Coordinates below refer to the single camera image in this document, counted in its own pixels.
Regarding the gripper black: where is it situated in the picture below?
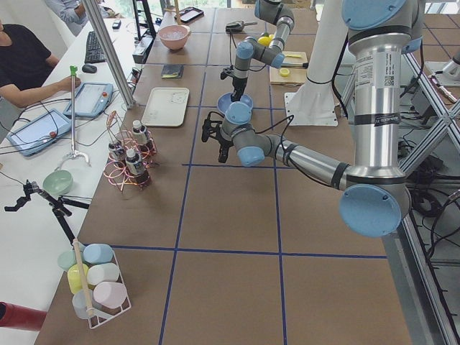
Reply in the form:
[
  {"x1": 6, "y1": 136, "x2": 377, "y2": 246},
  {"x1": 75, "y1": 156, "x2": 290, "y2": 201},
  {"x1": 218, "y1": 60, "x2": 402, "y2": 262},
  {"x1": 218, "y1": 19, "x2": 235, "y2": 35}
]
[
  {"x1": 220, "y1": 65, "x2": 248, "y2": 101},
  {"x1": 201, "y1": 120, "x2": 234, "y2": 163}
]

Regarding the blue plate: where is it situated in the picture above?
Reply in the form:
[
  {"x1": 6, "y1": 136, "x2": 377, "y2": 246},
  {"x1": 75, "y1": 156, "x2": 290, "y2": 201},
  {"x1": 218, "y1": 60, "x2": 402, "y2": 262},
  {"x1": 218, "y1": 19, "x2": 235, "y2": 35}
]
[{"x1": 217, "y1": 93, "x2": 254, "y2": 114}]

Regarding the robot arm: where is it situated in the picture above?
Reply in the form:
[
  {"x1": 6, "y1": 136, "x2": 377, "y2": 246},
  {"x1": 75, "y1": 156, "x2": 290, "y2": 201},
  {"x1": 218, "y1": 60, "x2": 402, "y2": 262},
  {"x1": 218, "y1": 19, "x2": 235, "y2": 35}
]
[
  {"x1": 201, "y1": 1, "x2": 425, "y2": 237},
  {"x1": 221, "y1": 1, "x2": 295, "y2": 102}
]

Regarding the lemon half slice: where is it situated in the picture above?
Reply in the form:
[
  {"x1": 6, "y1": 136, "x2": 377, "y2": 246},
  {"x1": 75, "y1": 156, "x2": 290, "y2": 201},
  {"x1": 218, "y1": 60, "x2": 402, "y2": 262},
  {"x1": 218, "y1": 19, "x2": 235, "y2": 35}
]
[{"x1": 279, "y1": 68, "x2": 290, "y2": 78}]

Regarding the yellow lemon large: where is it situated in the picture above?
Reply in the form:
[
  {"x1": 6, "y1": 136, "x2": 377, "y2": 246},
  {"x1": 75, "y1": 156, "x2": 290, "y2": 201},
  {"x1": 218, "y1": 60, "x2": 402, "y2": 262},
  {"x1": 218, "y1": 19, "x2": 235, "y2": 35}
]
[{"x1": 257, "y1": 37, "x2": 272, "y2": 47}]

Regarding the wooden cutting board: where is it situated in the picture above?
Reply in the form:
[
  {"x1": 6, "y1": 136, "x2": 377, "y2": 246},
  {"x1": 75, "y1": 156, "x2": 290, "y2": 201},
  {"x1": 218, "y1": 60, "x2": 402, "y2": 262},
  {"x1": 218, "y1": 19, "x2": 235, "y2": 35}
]
[{"x1": 269, "y1": 51, "x2": 308, "y2": 85}]

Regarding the steel ice scoop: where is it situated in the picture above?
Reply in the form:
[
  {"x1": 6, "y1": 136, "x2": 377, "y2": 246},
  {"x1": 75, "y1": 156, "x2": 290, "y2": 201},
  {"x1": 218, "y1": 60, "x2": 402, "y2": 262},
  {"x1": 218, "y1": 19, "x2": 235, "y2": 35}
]
[{"x1": 225, "y1": 21, "x2": 258, "y2": 32}]

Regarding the grey folded cloth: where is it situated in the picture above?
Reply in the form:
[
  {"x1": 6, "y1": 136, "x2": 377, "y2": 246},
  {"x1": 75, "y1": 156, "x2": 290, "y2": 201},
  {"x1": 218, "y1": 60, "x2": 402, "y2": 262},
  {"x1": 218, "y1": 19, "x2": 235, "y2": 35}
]
[{"x1": 161, "y1": 64, "x2": 184, "y2": 79}]

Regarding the cream bear tray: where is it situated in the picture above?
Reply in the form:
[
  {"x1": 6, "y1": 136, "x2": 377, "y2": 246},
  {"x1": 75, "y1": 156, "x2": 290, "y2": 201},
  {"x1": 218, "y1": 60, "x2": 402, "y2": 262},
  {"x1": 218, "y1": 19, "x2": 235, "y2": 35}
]
[{"x1": 141, "y1": 87, "x2": 190, "y2": 127}]

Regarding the pink bowl of ice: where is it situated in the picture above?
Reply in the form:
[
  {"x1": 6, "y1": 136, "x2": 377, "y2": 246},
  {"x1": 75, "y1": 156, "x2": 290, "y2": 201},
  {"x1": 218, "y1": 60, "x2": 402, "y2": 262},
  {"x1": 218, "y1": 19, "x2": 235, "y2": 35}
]
[{"x1": 158, "y1": 25, "x2": 190, "y2": 50}]

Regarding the dark tea bottle right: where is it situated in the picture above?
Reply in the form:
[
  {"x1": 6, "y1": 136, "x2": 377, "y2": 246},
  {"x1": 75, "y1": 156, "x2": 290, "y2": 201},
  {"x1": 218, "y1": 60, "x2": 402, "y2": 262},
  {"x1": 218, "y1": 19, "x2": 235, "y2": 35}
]
[{"x1": 132, "y1": 120, "x2": 154, "y2": 152}]

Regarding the dark tea bottle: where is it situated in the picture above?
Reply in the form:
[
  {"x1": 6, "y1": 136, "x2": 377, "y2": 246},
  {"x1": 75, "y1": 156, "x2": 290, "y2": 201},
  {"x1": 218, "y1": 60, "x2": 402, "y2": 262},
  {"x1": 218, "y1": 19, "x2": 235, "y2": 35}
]
[
  {"x1": 126, "y1": 148, "x2": 151, "y2": 187},
  {"x1": 132, "y1": 120, "x2": 154, "y2": 152},
  {"x1": 109, "y1": 140, "x2": 126, "y2": 167}
]

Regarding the dark tea bottle left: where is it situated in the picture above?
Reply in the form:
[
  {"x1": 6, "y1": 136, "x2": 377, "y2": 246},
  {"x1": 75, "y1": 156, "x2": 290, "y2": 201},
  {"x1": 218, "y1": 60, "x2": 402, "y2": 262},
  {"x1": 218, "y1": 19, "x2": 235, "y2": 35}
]
[{"x1": 126, "y1": 148, "x2": 151, "y2": 187}]

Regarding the dark tea bottle rear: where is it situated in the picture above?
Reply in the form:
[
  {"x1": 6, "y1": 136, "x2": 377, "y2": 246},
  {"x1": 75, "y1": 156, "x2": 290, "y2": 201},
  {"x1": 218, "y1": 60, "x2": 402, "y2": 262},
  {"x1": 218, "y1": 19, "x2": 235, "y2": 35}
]
[{"x1": 109, "y1": 140, "x2": 126, "y2": 167}]

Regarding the teach pendant far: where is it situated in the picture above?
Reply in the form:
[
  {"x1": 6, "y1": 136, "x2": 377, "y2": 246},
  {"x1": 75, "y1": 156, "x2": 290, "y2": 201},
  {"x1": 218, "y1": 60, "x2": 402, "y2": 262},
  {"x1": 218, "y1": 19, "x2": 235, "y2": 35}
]
[{"x1": 75, "y1": 82, "x2": 114, "y2": 118}]

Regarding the teach pendant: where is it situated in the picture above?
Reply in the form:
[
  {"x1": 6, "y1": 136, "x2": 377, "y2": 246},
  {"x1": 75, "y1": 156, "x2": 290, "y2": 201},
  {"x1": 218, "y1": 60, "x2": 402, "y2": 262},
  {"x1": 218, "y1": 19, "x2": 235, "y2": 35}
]
[
  {"x1": 6, "y1": 109, "x2": 71, "y2": 157},
  {"x1": 75, "y1": 82, "x2": 114, "y2": 118}
]

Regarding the black keyboard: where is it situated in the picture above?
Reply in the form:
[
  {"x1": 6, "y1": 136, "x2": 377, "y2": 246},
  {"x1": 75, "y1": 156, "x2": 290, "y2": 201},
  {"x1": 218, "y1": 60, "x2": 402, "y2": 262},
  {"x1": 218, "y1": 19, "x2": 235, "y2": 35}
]
[{"x1": 84, "y1": 31, "x2": 106, "y2": 64}]

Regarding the metal reacher grabber tool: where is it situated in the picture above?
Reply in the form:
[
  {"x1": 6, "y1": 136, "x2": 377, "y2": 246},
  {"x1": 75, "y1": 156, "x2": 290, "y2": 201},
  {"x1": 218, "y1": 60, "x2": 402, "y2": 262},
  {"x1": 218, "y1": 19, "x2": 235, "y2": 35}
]
[{"x1": 55, "y1": 65, "x2": 91, "y2": 171}]

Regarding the black computer mouse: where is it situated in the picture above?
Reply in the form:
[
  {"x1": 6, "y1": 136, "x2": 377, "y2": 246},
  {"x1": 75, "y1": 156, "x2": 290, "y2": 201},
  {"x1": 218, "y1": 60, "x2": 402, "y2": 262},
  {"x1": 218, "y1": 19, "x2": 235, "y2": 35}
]
[{"x1": 82, "y1": 64, "x2": 98, "y2": 74}]

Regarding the blue plastic cup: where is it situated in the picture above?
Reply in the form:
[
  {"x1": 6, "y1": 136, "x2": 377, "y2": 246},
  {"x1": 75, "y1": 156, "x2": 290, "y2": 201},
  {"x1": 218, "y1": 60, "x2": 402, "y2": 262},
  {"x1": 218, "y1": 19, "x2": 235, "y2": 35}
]
[{"x1": 83, "y1": 244, "x2": 114, "y2": 265}]

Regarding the green bowl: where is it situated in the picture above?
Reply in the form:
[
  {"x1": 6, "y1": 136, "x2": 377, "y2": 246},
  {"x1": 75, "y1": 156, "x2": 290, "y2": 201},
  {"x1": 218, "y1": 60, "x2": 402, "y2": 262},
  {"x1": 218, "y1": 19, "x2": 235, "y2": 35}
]
[{"x1": 42, "y1": 170, "x2": 73, "y2": 196}]

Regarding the white plastic cup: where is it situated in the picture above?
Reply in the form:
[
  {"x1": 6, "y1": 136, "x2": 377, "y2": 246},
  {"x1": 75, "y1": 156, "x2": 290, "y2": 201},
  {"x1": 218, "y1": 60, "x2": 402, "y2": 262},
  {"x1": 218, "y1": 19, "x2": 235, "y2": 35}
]
[{"x1": 87, "y1": 262, "x2": 120, "y2": 285}]

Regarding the pink plastic cup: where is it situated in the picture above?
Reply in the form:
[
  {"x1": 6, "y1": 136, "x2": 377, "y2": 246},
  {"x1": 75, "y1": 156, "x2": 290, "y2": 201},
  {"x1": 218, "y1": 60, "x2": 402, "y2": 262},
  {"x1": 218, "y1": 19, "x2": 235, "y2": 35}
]
[{"x1": 93, "y1": 282, "x2": 127, "y2": 309}]

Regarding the teach pendant near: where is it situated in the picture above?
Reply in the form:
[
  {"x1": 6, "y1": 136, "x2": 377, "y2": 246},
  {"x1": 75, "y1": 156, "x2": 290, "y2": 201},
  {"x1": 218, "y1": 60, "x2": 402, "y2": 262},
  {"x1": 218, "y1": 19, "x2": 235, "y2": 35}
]
[{"x1": 6, "y1": 109, "x2": 71, "y2": 157}]

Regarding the yellow plastic cup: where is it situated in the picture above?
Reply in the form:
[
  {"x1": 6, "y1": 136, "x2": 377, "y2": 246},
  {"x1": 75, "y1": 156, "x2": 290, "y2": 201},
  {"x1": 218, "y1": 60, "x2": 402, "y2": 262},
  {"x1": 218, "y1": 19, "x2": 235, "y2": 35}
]
[{"x1": 67, "y1": 264, "x2": 83, "y2": 295}]

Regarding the person in black shirt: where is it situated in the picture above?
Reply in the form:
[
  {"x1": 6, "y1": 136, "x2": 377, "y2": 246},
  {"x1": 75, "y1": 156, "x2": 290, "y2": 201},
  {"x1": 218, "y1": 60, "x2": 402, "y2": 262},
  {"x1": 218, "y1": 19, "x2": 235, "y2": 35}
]
[{"x1": 1, "y1": 24, "x2": 81, "y2": 108}]

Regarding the steel knife handle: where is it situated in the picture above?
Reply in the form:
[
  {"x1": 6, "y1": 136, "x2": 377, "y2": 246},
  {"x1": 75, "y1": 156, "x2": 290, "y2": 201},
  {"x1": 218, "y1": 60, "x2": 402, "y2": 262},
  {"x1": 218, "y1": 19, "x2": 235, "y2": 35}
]
[{"x1": 282, "y1": 63, "x2": 309, "y2": 69}]

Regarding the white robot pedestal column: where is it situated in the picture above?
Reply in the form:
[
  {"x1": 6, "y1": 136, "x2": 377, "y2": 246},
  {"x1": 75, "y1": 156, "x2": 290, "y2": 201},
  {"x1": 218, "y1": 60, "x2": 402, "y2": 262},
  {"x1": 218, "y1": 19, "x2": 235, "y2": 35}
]
[{"x1": 285, "y1": 1, "x2": 348, "y2": 127}]

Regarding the copper wire bottle rack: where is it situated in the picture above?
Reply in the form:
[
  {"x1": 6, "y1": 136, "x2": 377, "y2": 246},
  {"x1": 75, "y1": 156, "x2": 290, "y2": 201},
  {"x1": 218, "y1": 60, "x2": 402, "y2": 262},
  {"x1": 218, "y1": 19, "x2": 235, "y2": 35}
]
[{"x1": 103, "y1": 111, "x2": 157, "y2": 190}]

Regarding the aluminium frame post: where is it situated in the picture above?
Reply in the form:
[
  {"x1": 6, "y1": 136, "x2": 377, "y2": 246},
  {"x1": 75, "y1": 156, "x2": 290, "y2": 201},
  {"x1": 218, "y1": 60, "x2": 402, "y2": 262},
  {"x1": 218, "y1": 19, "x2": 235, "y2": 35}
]
[{"x1": 81, "y1": 0, "x2": 135, "y2": 109}]

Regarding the white wire rack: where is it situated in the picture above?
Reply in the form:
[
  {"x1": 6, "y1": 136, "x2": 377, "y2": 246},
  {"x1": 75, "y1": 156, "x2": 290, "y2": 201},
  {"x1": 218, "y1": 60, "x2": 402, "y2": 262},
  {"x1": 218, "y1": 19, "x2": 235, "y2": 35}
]
[{"x1": 67, "y1": 239, "x2": 132, "y2": 329}]

